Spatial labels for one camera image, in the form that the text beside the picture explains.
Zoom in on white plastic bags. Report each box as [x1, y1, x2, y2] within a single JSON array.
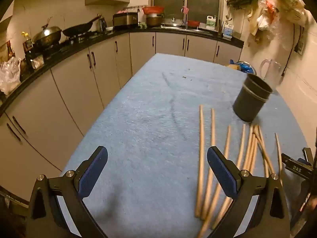
[[248, 0, 281, 36]]

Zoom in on kitchen window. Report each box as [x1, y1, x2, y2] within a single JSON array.
[[151, 0, 224, 24]]

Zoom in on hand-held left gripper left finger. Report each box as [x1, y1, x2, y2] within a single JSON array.
[[26, 146, 109, 238]]

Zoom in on steel wok with lid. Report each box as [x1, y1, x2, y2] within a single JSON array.
[[32, 17, 62, 47]]

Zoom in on black wok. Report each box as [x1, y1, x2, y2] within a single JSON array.
[[62, 14, 102, 37]]

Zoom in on wooden chopsticks bundle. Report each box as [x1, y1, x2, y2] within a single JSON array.
[[0, 31, 244, 204]]

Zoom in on bunch of wooden chopsticks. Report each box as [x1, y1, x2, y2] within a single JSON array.
[[194, 105, 284, 238]]

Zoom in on red plastic basin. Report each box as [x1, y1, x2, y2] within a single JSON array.
[[142, 6, 164, 15]]

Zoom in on steel sink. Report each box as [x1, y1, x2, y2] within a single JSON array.
[[161, 25, 201, 32]]

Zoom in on wall socket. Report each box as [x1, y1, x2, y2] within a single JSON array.
[[294, 40, 305, 55]]

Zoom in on blue snack bag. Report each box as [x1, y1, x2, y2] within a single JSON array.
[[229, 59, 257, 76]]

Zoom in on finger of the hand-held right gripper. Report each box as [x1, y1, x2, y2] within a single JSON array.
[[281, 153, 294, 168], [298, 148, 315, 165]]

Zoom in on silver countertop appliance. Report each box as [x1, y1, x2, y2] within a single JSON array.
[[113, 12, 138, 29]]

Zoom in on crumpled clear plastic bag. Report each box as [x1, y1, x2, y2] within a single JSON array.
[[0, 57, 21, 95]]

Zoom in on dark grey utensil cup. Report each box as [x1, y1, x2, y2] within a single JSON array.
[[233, 74, 273, 122]]

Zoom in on black gas stove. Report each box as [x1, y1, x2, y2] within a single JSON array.
[[45, 31, 112, 52]]

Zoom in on black power cable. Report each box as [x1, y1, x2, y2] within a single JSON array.
[[282, 25, 304, 76]]

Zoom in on white jug blue label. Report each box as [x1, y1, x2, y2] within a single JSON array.
[[223, 23, 234, 39]]

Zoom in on clear bag of flatbread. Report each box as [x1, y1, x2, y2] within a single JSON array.
[[270, 0, 307, 26]]

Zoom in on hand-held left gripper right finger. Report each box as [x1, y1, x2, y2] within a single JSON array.
[[207, 146, 291, 238]]

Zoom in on clear glass mug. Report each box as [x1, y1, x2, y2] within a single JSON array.
[[260, 59, 283, 90]]

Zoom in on metal cooking pot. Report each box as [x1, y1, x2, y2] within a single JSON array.
[[146, 14, 164, 27]]

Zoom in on white jug green label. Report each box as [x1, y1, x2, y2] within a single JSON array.
[[206, 15, 217, 29]]

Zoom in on sauce bottle yellow cap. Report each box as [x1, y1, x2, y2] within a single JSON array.
[[22, 31, 34, 55]]

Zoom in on glass pot lid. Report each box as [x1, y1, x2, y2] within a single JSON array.
[[162, 17, 184, 27]]

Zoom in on blue tablecloth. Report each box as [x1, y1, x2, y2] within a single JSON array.
[[58, 53, 310, 238]]

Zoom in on black kitchen countertop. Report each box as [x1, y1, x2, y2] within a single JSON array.
[[0, 27, 244, 114]]

